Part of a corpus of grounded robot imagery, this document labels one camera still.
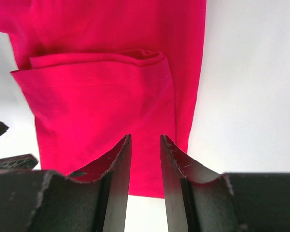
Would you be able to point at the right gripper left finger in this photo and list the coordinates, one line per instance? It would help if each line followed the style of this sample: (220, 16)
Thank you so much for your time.
(91, 199)

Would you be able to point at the pink t shirt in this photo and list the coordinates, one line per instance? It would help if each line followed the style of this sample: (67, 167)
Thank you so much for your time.
(93, 71)

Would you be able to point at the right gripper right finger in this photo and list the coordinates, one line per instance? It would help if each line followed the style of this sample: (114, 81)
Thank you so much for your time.
(198, 199)

